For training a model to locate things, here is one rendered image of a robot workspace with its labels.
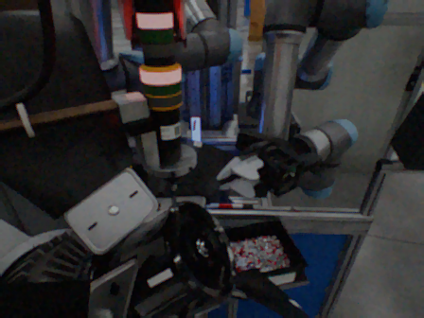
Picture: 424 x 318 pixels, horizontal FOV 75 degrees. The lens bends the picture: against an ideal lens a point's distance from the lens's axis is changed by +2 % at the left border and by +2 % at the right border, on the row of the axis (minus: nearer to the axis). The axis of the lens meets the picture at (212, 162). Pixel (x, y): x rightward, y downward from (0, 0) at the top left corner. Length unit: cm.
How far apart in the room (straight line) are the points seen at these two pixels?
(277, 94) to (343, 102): 180
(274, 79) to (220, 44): 14
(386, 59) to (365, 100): 31
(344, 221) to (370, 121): 169
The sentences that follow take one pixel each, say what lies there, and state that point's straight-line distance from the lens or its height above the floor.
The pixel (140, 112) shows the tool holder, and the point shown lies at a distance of 30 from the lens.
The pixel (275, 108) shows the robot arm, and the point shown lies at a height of 124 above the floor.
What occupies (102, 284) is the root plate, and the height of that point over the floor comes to 126.
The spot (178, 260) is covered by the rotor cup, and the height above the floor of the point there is 125.
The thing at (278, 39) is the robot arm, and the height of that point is 137.
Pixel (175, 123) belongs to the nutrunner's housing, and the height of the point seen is 134.
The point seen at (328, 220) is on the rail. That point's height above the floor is 84.
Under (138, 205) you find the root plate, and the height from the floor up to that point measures 125.
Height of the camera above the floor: 147
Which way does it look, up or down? 33 degrees down
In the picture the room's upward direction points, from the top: straight up
